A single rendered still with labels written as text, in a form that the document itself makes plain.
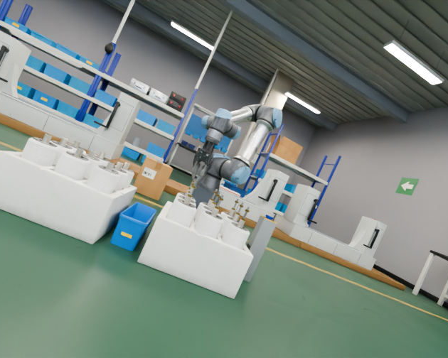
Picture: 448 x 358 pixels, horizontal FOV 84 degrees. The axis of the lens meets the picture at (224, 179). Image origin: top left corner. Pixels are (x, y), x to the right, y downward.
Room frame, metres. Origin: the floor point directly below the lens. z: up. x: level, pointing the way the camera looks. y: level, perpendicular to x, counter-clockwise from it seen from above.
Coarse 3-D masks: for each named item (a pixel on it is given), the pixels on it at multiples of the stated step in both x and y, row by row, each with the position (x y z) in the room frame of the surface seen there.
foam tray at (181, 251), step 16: (160, 224) 0.89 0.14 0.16; (176, 224) 0.90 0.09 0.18; (192, 224) 1.00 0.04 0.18; (160, 240) 0.89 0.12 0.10; (176, 240) 0.90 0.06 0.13; (192, 240) 0.91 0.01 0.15; (208, 240) 0.92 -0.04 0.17; (144, 256) 0.89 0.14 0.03; (160, 256) 0.90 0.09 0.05; (176, 256) 0.91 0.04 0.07; (192, 256) 0.91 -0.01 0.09; (208, 256) 0.92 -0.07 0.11; (224, 256) 0.93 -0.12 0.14; (240, 256) 0.94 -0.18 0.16; (176, 272) 0.91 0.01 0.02; (192, 272) 0.92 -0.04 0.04; (208, 272) 0.93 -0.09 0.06; (224, 272) 0.93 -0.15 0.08; (240, 272) 0.94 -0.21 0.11; (208, 288) 0.93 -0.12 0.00; (224, 288) 0.94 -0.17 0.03
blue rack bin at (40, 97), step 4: (36, 92) 4.70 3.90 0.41; (40, 92) 4.70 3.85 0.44; (36, 96) 4.71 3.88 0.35; (40, 96) 4.72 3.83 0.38; (44, 96) 4.73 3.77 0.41; (48, 96) 4.74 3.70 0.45; (36, 100) 4.72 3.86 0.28; (40, 100) 4.73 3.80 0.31; (44, 100) 4.74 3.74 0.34; (48, 100) 4.76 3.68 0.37; (52, 100) 4.77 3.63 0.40; (56, 100) 4.80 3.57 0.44; (44, 104) 4.76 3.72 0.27; (48, 104) 4.77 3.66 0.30; (52, 104) 4.78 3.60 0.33; (56, 104) 4.89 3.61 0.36; (52, 108) 4.80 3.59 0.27; (56, 108) 4.96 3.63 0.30
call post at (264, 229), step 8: (256, 224) 1.25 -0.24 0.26; (264, 224) 1.19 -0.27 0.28; (272, 224) 1.19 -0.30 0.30; (256, 232) 1.20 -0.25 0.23; (264, 232) 1.19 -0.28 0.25; (256, 240) 1.19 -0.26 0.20; (264, 240) 1.19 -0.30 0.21; (248, 248) 1.21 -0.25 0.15; (256, 248) 1.19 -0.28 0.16; (264, 248) 1.19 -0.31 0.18; (256, 256) 1.19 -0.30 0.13; (256, 264) 1.19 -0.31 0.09; (248, 272) 1.19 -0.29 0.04; (248, 280) 1.19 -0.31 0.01
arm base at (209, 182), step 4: (204, 176) 1.49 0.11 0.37; (208, 176) 1.48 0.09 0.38; (212, 176) 1.48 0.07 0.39; (216, 176) 1.48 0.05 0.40; (200, 180) 1.49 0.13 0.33; (204, 180) 1.48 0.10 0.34; (208, 180) 1.47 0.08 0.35; (212, 180) 1.47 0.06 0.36; (216, 180) 1.49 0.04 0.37; (220, 180) 1.53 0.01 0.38; (196, 184) 1.49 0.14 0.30; (200, 184) 1.47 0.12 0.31; (204, 184) 1.46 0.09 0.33; (208, 184) 1.46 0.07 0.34; (212, 184) 1.47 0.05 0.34; (216, 184) 1.49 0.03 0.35; (204, 188) 1.46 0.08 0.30; (208, 188) 1.46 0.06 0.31; (212, 188) 1.47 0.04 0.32; (216, 188) 1.51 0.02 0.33
